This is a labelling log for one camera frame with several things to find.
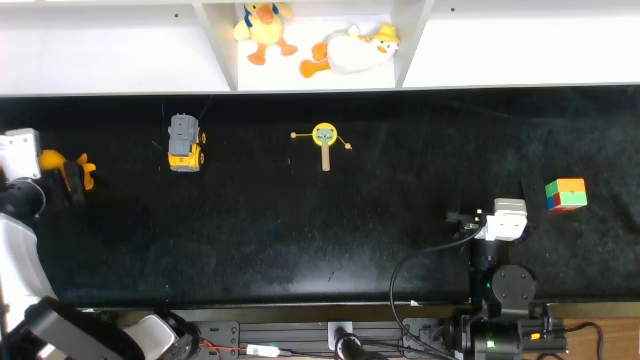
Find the grey and yellow toy truck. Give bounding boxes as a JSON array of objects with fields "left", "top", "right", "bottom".
[{"left": 166, "top": 113, "right": 208, "bottom": 174}]

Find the many-coloured puzzle cube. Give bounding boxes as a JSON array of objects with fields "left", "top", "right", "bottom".
[{"left": 544, "top": 177, "right": 589, "bottom": 213}]

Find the yellow wooden rattle drum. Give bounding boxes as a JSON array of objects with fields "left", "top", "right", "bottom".
[{"left": 289, "top": 122, "right": 354, "bottom": 173}]

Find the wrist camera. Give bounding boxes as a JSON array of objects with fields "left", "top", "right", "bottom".
[
  {"left": 0, "top": 127, "right": 43, "bottom": 183},
  {"left": 481, "top": 197, "right": 529, "bottom": 243}
]

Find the mounting rail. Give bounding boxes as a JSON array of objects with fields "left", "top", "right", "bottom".
[{"left": 194, "top": 317, "right": 474, "bottom": 360}]

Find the white plush duck yellow hat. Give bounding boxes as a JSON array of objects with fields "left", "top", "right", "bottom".
[{"left": 299, "top": 22, "right": 402, "bottom": 80}]

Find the orange toy dinosaur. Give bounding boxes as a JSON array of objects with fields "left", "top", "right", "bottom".
[{"left": 37, "top": 148, "right": 98, "bottom": 193}]

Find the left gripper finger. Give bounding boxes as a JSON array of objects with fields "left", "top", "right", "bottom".
[{"left": 61, "top": 159, "right": 87, "bottom": 207}]

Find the white shelf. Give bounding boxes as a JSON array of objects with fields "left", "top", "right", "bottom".
[{"left": 0, "top": 0, "right": 640, "bottom": 98}]

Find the black cable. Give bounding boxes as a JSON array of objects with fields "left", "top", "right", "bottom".
[{"left": 388, "top": 227, "right": 489, "bottom": 360}]

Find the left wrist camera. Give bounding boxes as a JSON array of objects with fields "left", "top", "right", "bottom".
[{"left": 0, "top": 127, "right": 43, "bottom": 183}]

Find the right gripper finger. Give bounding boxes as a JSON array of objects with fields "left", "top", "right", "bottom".
[{"left": 445, "top": 209, "right": 484, "bottom": 232}]

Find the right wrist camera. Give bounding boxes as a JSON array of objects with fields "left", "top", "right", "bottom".
[{"left": 481, "top": 197, "right": 529, "bottom": 243}]

